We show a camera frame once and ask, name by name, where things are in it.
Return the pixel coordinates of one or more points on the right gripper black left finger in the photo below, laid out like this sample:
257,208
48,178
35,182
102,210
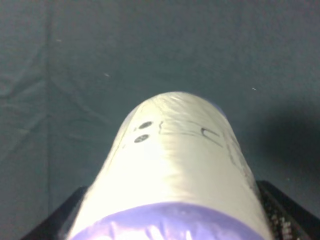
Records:
57,225

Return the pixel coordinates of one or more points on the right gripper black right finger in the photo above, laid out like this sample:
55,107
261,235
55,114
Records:
288,220

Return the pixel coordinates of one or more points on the purple trash bag roll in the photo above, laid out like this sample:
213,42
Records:
175,171

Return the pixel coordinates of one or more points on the black tablecloth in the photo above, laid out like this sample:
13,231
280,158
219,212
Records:
71,71

